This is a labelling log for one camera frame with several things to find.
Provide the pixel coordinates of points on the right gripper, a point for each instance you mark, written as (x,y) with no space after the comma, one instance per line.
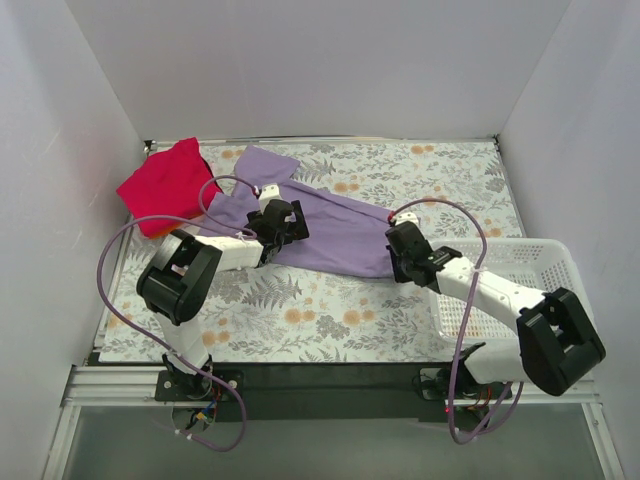
(396,255)

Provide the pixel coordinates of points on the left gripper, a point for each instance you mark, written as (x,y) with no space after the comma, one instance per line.
(298,220)

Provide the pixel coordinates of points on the purple t shirt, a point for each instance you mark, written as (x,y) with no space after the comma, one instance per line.
(346,236)

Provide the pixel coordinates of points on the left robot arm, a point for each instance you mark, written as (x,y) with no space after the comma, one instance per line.
(177,280)

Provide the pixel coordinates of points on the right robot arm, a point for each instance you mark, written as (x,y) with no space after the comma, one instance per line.
(555,343)

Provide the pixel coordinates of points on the floral table mat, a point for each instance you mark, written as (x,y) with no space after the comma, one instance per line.
(283,314)

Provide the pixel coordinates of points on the red folded t shirt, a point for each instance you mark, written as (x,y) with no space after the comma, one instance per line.
(168,183)

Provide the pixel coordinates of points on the orange folded t shirt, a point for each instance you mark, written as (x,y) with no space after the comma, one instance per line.
(167,229)

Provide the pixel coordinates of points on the white plastic basket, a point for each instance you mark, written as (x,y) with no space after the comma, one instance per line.
(509,269)

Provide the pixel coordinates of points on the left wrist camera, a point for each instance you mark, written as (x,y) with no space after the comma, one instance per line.
(267,194)

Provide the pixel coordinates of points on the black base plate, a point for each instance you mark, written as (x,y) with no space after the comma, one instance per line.
(340,391)

